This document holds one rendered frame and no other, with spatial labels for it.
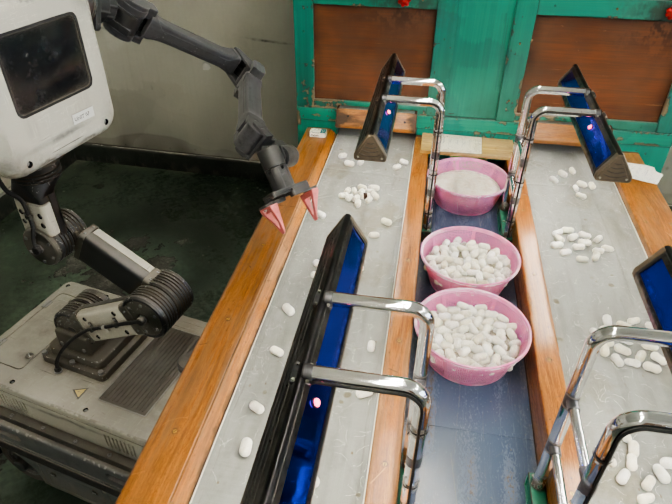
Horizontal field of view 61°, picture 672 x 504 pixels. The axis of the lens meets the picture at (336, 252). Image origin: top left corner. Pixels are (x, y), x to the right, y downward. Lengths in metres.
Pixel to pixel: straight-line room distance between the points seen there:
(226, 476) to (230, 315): 0.40
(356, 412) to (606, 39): 1.50
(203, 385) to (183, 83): 2.39
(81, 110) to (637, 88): 1.74
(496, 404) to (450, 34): 1.26
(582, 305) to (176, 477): 1.02
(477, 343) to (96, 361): 1.01
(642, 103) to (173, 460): 1.86
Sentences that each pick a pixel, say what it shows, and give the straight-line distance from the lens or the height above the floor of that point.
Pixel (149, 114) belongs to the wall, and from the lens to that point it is 3.57.
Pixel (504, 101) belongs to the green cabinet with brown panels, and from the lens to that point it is 2.17.
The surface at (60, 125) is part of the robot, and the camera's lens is 1.33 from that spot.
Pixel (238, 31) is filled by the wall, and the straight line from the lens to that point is 3.16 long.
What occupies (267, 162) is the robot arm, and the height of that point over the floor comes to 1.05.
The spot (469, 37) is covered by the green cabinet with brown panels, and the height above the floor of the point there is 1.13.
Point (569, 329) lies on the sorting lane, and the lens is 1.46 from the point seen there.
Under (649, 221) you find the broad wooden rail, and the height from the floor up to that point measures 0.76.
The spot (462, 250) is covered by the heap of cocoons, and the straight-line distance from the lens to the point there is 1.63.
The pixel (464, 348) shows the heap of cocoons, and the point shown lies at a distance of 1.33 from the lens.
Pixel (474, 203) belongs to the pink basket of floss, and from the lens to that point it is 1.86.
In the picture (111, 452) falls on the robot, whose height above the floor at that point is 0.36.
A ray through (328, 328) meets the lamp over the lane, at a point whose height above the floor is 1.09.
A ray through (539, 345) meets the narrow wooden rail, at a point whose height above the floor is 0.76.
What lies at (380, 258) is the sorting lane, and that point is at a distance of 1.56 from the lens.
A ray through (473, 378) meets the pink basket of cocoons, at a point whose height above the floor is 0.72.
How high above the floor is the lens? 1.68
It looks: 37 degrees down
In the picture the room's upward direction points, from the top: straight up
